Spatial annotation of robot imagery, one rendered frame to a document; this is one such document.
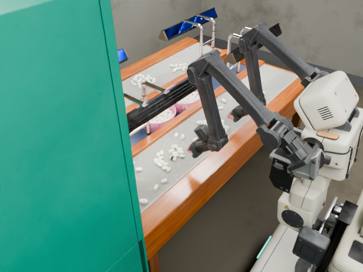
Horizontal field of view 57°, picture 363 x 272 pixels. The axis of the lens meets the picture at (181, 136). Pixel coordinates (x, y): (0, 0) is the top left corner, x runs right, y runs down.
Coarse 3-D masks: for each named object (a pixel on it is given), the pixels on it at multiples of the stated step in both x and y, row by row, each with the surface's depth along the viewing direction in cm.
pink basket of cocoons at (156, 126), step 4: (172, 108) 220; (172, 112) 220; (168, 120) 206; (152, 124) 204; (156, 124) 205; (160, 124) 206; (164, 124) 208; (144, 128) 214; (152, 128) 209; (156, 128) 209
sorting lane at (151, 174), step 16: (272, 80) 249; (288, 80) 248; (224, 96) 233; (272, 96) 232; (224, 112) 217; (176, 128) 205; (192, 128) 204; (224, 128) 204; (160, 144) 193; (176, 144) 193; (144, 160) 183; (176, 160) 182; (192, 160) 182; (144, 176) 173; (160, 176) 173; (176, 176) 173; (144, 192) 165; (160, 192) 165; (144, 208) 157
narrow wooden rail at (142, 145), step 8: (240, 72) 254; (216, 96) 229; (200, 104) 221; (184, 112) 214; (192, 112) 214; (176, 120) 207; (184, 120) 210; (160, 128) 201; (168, 128) 201; (152, 136) 195; (160, 136) 196; (136, 144) 190; (144, 144) 190; (136, 152) 185
